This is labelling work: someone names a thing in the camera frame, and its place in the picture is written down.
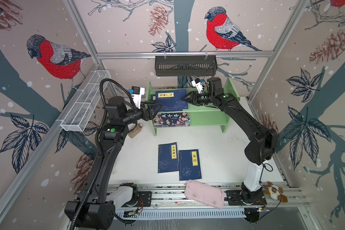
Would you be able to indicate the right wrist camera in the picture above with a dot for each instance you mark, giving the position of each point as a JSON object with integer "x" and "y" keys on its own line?
{"x": 197, "y": 83}

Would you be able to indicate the small brown bottle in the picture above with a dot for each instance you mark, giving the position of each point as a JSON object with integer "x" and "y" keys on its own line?
{"x": 137, "y": 129}

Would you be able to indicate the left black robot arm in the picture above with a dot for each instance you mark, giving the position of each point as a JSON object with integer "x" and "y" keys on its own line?
{"x": 91, "y": 209}

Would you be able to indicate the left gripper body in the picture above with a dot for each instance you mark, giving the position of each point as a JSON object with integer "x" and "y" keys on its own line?
{"x": 134, "y": 115}

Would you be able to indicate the green wooden two-tier shelf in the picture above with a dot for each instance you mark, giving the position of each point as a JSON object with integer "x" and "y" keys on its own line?
{"x": 201, "y": 115}

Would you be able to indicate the blue book yellow label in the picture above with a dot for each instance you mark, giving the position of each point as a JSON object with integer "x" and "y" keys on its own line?
{"x": 189, "y": 165}
{"x": 153, "y": 98}
{"x": 168, "y": 158}

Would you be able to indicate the white mesh wall tray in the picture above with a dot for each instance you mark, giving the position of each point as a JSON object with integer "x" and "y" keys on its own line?
{"x": 81, "y": 111}

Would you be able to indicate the black hanging wire basket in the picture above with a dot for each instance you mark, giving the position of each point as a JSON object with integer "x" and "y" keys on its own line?
{"x": 171, "y": 66}

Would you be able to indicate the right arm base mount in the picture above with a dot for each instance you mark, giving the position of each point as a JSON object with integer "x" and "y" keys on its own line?
{"x": 245, "y": 198}

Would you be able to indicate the colourful illustrated history book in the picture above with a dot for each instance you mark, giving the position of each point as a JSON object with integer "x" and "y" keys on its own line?
{"x": 181, "y": 119}

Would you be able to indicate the pink plastic case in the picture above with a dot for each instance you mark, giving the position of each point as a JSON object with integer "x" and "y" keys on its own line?
{"x": 205, "y": 194}

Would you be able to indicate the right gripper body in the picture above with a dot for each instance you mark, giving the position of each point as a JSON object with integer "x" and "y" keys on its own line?
{"x": 206, "y": 98}

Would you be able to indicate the plush toy brown white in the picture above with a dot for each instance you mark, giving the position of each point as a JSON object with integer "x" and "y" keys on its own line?
{"x": 275, "y": 192}

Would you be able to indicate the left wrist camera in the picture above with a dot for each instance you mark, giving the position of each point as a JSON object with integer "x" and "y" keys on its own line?
{"x": 136, "y": 94}

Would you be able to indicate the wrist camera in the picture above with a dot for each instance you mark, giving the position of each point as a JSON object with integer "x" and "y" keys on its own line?
{"x": 197, "y": 83}
{"x": 136, "y": 94}

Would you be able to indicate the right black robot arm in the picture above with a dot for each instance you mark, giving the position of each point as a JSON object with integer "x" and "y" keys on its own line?
{"x": 262, "y": 141}

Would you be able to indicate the blue book plain cover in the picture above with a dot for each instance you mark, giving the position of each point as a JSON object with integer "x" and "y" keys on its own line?
{"x": 171, "y": 100}

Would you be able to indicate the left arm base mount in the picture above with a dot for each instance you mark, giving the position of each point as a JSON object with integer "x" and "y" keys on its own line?
{"x": 143, "y": 200}

